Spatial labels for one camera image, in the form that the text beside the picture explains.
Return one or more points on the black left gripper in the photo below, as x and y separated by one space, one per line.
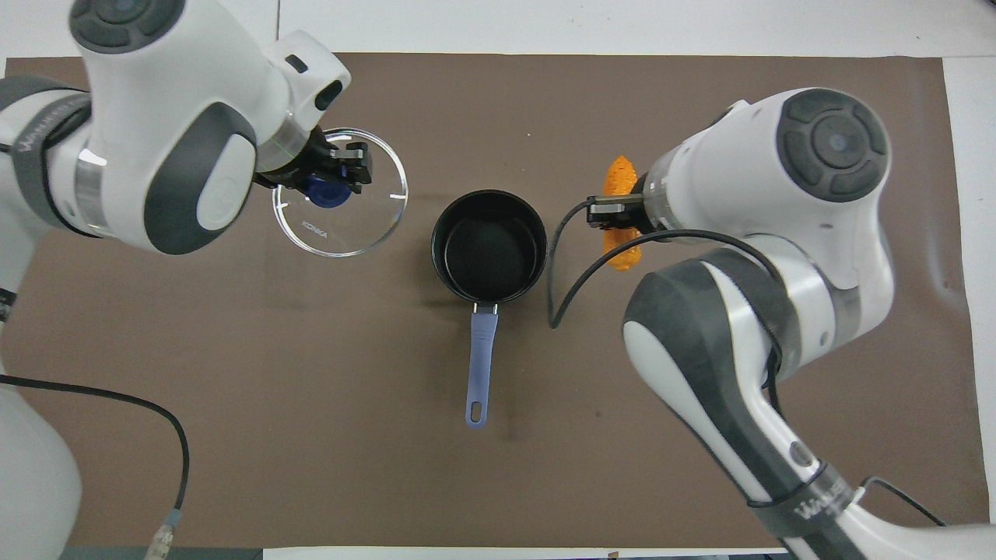
307 167

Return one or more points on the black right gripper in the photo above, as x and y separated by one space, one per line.
634 214

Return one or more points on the orange corn cob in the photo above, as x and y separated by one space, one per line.
622 177

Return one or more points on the glass lid with purple knob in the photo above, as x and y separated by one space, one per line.
373 225

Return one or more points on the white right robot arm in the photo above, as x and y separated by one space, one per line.
778 194

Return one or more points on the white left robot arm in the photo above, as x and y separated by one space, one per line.
156 101

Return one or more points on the brown table mat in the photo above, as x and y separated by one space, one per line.
389 435

